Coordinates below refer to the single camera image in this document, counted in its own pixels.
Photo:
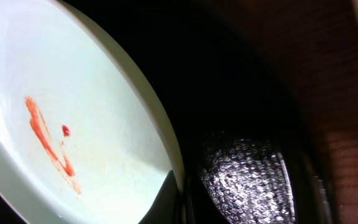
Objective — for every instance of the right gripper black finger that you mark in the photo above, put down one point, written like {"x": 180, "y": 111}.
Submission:
{"x": 166, "y": 206}

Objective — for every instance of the light blue plate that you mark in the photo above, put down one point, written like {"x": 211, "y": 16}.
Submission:
{"x": 83, "y": 136}

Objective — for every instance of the black round tray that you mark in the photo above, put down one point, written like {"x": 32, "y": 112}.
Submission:
{"x": 245, "y": 152}

